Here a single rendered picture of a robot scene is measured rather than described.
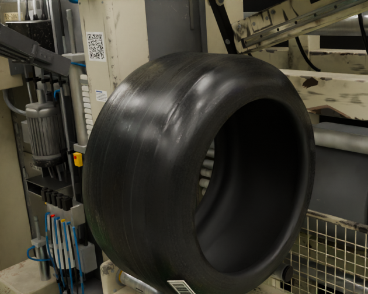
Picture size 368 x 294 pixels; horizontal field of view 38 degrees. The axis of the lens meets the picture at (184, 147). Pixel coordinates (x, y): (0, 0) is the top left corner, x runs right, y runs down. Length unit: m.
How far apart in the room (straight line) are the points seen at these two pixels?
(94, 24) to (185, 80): 0.39
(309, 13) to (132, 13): 0.45
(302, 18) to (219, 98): 0.44
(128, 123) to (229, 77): 0.23
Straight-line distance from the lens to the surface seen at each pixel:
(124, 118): 1.13
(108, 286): 1.48
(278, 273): 1.46
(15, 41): 0.85
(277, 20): 1.49
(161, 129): 1.05
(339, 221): 1.54
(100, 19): 1.39
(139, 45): 1.42
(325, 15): 1.41
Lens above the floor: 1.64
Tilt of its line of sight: 17 degrees down
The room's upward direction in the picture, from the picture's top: 4 degrees counter-clockwise
